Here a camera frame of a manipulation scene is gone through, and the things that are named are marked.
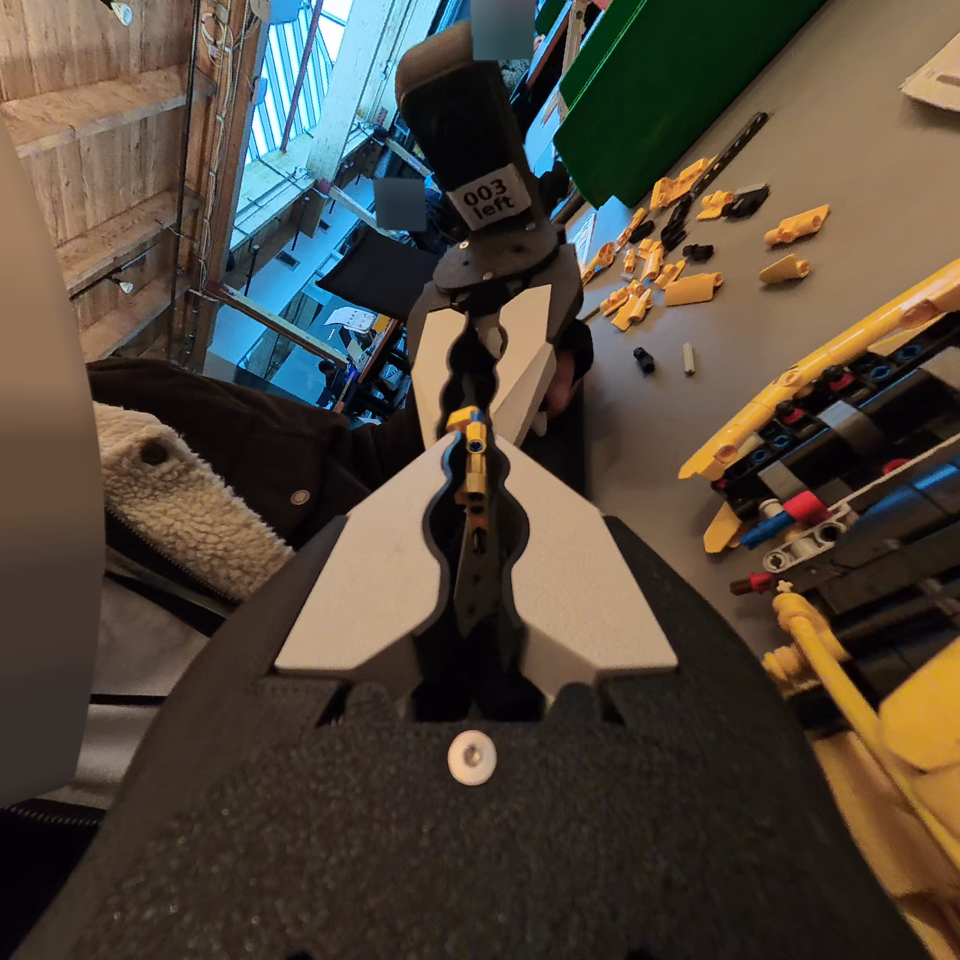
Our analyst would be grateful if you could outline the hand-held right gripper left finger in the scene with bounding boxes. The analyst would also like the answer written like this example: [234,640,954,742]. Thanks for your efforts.
[275,433,470,725]

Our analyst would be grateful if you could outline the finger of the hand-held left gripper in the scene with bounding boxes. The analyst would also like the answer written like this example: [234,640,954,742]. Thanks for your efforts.
[411,310,471,451]
[489,287,558,445]

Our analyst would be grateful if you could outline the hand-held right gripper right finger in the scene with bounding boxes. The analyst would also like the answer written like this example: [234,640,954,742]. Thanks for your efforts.
[474,433,678,725]

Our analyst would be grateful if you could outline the yellow brick with blue pins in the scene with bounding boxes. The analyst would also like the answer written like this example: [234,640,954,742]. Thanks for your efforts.
[454,420,492,520]

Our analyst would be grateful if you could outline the yellow toy brick car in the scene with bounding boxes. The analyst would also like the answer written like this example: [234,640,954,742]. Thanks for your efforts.
[678,258,960,960]

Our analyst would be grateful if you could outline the person's left forearm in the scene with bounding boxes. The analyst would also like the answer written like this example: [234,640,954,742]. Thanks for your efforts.
[337,390,425,481]

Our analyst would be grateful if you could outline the grey desk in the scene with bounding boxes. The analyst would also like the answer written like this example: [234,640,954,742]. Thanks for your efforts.
[517,0,960,661]

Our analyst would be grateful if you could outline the person's left hand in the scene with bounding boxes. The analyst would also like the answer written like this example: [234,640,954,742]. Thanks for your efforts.
[541,348,580,414]

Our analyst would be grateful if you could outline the loose yellow brick panels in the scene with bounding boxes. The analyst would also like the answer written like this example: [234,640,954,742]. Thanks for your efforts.
[581,157,832,333]

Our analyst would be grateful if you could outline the green plastic storage bin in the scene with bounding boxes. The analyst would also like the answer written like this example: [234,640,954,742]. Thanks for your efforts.
[551,0,830,210]

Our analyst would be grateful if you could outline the white shirt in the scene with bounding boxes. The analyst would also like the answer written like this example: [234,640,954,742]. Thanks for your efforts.
[75,577,226,789]

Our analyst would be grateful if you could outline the long black brick beam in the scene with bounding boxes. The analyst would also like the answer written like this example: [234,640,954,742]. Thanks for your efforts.
[701,112,770,198]

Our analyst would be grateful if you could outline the loose black bricks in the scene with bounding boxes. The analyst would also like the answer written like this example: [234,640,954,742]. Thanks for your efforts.
[633,183,771,374]

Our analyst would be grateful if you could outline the white instruction booklet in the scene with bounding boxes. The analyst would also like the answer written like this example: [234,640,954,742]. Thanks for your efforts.
[900,33,960,114]

